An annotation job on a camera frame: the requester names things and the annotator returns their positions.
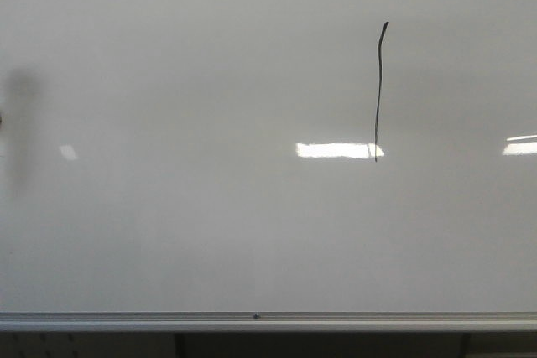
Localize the white whiteboard with aluminium frame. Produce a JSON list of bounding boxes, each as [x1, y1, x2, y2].
[[1, 0, 536, 332]]

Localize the black marker stroke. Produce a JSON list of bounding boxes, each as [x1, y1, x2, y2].
[[373, 21, 389, 163]]

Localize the grey perforated panel below board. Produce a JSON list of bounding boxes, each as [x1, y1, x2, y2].
[[1, 332, 177, 357]]

